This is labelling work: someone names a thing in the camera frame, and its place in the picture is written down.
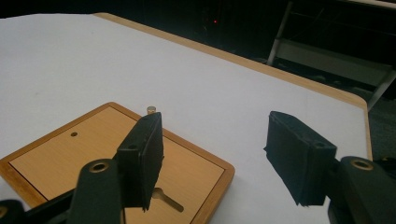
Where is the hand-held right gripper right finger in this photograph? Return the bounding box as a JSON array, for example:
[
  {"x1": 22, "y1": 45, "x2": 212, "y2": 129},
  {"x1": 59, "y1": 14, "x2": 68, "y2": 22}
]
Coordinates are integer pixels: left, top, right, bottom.
[{"x1": 263, "y1": 110, "x2": 338, "y2": 207}]

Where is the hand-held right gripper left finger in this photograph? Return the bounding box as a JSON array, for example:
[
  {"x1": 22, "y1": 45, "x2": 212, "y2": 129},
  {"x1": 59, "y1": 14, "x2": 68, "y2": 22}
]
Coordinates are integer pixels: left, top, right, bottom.
[{"x1": 116, "y1": 111, "x2": 164, "y2": 213}]

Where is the brown wooden box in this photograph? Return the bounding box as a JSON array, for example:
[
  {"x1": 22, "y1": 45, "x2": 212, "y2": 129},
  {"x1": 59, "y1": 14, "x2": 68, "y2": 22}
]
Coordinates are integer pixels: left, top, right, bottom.
[{"x1": 0, "y1": 101, "x2": 236, "y2": 224}]

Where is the white table cover sheet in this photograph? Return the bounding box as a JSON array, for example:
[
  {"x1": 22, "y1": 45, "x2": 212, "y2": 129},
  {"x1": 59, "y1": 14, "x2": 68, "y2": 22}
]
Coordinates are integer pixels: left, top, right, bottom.
[{"x1": 0, "y1": 12, "x2": 369, "y2": 224}]

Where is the grey metal stand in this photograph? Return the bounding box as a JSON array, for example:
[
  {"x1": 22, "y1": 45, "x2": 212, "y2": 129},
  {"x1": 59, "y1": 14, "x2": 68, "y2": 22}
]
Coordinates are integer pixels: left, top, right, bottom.
[{"x1": 266, "y1": 0, "x2": 396, "y2": 112}]

